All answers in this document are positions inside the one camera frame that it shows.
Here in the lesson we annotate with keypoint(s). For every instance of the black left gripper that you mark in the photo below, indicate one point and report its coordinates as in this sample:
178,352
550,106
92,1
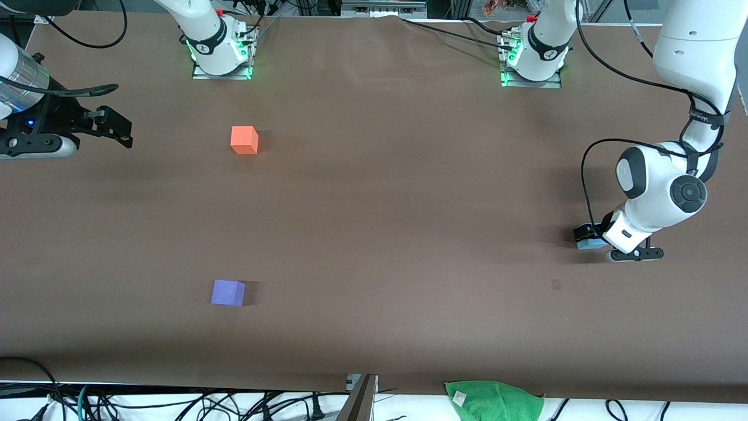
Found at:
597,228

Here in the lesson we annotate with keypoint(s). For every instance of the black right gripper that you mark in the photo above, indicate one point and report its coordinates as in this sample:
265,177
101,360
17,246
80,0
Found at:
60,114

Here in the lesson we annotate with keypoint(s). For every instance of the blue foam block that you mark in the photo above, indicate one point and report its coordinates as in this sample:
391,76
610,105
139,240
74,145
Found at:
589,244

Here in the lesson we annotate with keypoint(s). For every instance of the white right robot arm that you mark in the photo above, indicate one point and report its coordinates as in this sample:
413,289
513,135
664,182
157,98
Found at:
201,29

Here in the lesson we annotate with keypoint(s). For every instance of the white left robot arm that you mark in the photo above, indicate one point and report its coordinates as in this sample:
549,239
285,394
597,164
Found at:
672,175

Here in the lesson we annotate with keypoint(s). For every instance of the orange foam block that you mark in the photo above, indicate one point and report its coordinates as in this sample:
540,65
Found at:
242,140

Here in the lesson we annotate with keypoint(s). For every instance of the purple foam block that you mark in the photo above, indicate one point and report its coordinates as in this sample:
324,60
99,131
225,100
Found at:
227,292

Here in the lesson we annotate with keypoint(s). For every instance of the green cloth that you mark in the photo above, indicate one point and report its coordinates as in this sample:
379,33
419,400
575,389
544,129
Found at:
497,403

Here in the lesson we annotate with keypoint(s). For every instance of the brown table cover sheet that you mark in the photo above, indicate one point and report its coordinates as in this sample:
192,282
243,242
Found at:
374,204

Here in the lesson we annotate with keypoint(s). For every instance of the aluminium profile bar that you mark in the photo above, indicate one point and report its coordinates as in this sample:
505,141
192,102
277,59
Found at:
359,403

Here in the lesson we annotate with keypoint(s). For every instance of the grey box device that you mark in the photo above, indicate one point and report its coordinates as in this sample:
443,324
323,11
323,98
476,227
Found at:
383,9

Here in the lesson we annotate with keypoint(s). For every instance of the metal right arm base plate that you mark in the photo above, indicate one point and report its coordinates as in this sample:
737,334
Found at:
222,76

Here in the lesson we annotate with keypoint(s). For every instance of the aluminium frame corner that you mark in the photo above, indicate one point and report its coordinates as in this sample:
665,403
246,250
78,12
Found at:
44,17

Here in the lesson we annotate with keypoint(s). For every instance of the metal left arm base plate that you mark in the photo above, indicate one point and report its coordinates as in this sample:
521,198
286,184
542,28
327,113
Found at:
532,84

